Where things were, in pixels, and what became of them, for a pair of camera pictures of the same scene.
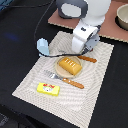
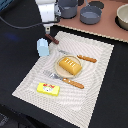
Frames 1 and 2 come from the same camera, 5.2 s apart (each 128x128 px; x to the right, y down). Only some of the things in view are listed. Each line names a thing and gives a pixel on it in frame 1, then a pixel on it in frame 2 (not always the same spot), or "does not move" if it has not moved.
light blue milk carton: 42,45 does not move
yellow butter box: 49,89 does not move
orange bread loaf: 70,66 does not move
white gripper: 85,36 to 47,12
